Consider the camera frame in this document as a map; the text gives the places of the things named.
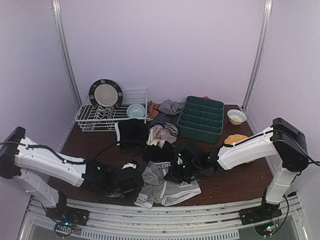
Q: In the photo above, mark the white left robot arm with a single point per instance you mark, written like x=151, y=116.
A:
x=22, y=160

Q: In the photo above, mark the beige striped underwear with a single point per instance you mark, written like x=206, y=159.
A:
x=161, y=134

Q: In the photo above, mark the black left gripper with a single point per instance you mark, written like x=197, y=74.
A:
x=130, y=180

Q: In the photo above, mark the grey boxer briefs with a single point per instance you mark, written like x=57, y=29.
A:
x=160, y=191

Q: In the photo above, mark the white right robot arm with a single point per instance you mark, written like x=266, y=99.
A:
x=283, y=139

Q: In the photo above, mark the black crumpled underwear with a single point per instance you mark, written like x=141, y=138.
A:
x=157, y=154

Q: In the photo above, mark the black rimmed plate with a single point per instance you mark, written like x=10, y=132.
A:
x=104, y=92

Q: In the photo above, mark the white wire dish rack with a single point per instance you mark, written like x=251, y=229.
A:
x=101, y=118

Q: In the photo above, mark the green compartment tray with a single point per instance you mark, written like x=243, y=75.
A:
x=201, y=119

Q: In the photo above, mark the grey crumpled underwear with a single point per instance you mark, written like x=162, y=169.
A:
x=170, y=107

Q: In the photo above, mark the yellow plate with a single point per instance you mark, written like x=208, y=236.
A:
x=235, y=138

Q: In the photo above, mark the brown crumpled underwear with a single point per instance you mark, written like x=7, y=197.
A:
x=152, y=110

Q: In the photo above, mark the light blue bowl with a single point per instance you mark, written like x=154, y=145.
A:
x=136, y=110

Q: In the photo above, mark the left aluminium frame post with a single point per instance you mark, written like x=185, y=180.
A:
x=58, y=18

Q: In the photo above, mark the blue striped underwear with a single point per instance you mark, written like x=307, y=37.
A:
x=161, y=119

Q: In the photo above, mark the right aluminium frame post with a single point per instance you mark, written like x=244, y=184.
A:
x=267, y=12

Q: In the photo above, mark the aluminium frame post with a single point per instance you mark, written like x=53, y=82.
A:
x=58, y=18
x=267, y=12

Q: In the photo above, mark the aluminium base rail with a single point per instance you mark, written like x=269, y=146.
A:
x=203, y=222

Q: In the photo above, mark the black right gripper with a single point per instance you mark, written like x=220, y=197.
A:
x=180, y=170

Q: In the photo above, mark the patterned white bowl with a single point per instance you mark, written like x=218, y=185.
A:
x=236, y=117

